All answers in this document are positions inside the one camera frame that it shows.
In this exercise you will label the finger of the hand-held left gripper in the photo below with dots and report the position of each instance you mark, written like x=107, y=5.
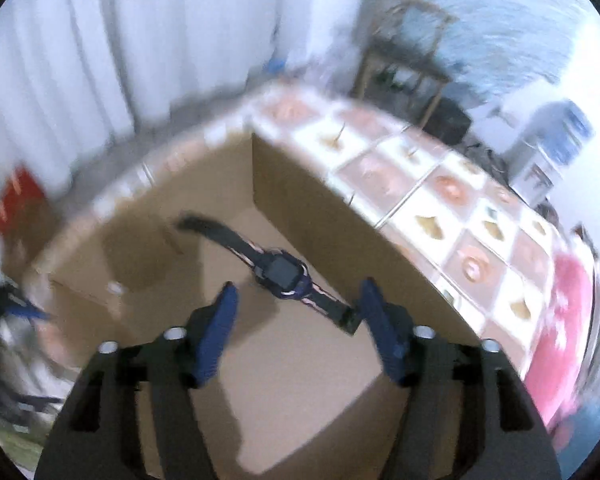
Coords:
x=27, y=310

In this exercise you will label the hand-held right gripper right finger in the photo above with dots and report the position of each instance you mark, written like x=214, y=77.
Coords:
x=382, y=332

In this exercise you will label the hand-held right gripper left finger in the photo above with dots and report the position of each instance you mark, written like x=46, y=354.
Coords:
x=215, y=332

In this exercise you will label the purple smart watch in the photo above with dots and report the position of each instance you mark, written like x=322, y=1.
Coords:
x=280, y=272

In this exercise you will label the brown cardboard box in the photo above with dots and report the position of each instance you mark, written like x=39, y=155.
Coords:
x=290, y=410

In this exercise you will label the red box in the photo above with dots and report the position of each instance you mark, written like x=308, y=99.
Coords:
x=17, y=200

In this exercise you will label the leaf and coffee print tablecloth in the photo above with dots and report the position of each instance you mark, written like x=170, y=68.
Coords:
x=430, y=225

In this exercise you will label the pink floral blanket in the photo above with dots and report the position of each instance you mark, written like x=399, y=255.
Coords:
x=565, y=335

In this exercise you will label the black bin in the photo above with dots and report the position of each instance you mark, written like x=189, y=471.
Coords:
x=447, y=120

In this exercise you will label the white water dispenser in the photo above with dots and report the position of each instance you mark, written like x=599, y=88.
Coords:
x=535, y=170

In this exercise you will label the small blue object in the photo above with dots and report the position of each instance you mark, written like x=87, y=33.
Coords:
x=276, y=65

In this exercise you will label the white curtain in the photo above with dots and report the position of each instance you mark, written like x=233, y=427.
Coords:
x=105, y=45

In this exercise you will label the wooden chair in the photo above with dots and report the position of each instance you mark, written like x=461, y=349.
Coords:
x=400, y=55

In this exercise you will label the blue floral cloth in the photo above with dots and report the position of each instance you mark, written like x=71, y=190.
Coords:
x=495, y=25

